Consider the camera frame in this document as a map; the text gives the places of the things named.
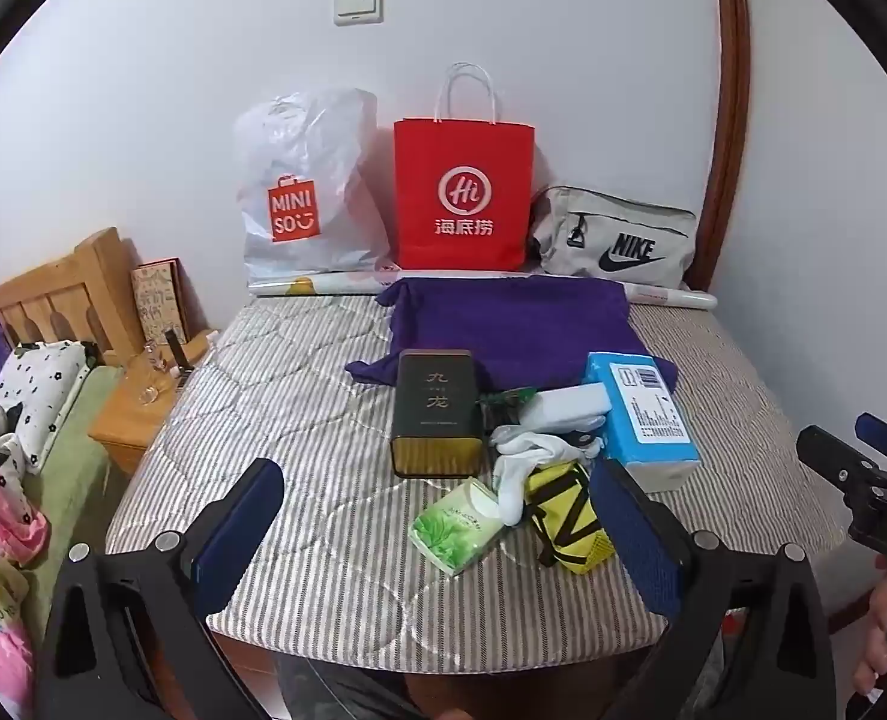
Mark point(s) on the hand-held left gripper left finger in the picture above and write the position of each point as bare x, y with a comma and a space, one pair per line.
237, 532

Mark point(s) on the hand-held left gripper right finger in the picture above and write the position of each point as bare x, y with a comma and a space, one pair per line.
638, 540

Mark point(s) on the yellow black pouch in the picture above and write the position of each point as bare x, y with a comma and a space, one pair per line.
563, 517

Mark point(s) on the white sock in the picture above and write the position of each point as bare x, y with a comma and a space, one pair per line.
571, 401
518, 465

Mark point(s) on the green tissue packet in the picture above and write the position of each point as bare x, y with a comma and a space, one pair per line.
458, 525

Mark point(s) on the printed snack packet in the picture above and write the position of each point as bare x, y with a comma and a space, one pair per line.
507, 405

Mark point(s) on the blue tissue pack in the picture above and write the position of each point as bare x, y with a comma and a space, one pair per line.
638, 412

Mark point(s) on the striped mattress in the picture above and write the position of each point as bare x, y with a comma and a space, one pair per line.
301, 405

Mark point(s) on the wooden nightstand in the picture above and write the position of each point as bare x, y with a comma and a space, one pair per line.
125, 427

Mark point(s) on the glass cup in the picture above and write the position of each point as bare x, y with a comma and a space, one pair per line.
147, 382

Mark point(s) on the green bed sheet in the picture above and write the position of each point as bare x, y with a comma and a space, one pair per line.
68, 480

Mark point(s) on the dark tin box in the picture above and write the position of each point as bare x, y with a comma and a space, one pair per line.
436, 412

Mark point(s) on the rolled printed paper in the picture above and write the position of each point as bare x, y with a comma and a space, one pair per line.
668, 296

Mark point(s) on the floral print pillow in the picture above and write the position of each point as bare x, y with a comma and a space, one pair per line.
38, 397

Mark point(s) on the purple towel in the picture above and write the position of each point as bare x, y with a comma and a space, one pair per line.
503, 330

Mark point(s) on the grey waist bag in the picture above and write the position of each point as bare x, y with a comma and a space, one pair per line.
616, 240

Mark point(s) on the light wooden headboard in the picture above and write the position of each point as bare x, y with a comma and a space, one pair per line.
53, 292

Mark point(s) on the white plastic shopping bag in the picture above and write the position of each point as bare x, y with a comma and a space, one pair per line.
301, 187

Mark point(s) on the red paper bag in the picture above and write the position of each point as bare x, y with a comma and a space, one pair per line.
462, 187

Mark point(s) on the brown wooden frame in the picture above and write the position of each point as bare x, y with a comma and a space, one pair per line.
730, 90

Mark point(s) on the white wall switch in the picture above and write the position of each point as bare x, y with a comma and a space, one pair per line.
359, 5

